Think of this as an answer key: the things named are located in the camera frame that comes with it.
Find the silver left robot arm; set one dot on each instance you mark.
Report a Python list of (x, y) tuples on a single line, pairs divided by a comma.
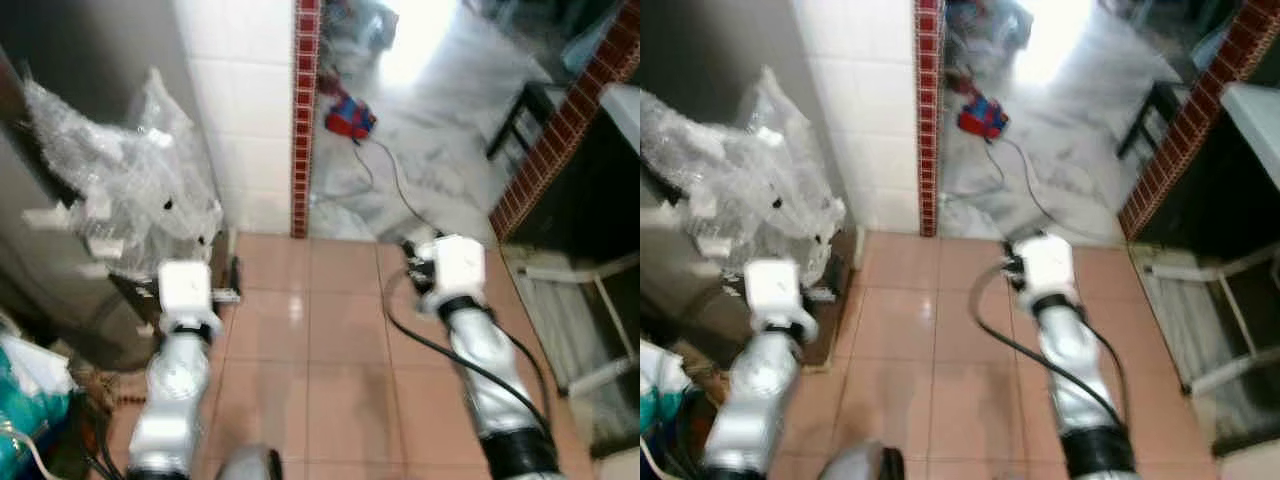
[(760, 400), (175, 400)]

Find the red and blue floor object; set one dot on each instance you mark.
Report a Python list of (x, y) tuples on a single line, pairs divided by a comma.
[(350, 118), (983, 118)]

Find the clear crumpled plastic wrap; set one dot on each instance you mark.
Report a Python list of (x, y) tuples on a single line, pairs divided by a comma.
[(120, 170), (740, 170)]

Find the grey left robot leg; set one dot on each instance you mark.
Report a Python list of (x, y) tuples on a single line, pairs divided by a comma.
[(250, 465), (862, 463)]

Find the teal plastic bag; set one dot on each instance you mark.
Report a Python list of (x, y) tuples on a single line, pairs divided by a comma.
[(25, 410), (660, 400)]

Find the black stool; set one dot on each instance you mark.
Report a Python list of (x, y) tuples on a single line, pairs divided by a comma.
[(530, 92), (1160, 92)]

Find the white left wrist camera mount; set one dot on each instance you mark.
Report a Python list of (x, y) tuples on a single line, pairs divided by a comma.
[(185, 290), (775, 290)]

